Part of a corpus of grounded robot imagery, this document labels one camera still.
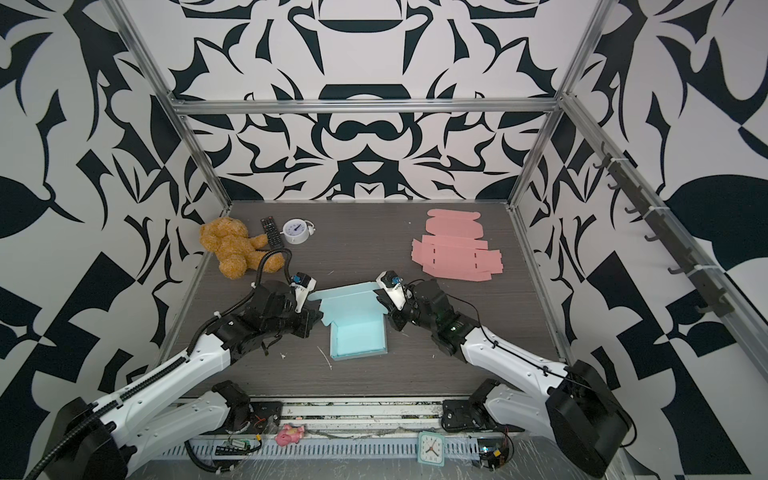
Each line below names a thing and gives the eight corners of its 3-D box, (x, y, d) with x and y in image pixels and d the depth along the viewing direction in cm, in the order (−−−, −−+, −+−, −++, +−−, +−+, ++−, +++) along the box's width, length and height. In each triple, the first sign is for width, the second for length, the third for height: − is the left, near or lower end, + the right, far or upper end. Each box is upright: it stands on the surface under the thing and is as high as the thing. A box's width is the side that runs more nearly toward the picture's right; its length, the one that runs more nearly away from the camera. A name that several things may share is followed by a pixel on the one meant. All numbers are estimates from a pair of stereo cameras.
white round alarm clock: (280, 240, 111) (277, 233, 108) (294, 222, 116) (292, 215, 113) (302, 247, 109) (300, 241, 106) (315, 229, 114) (313, 222, 111)
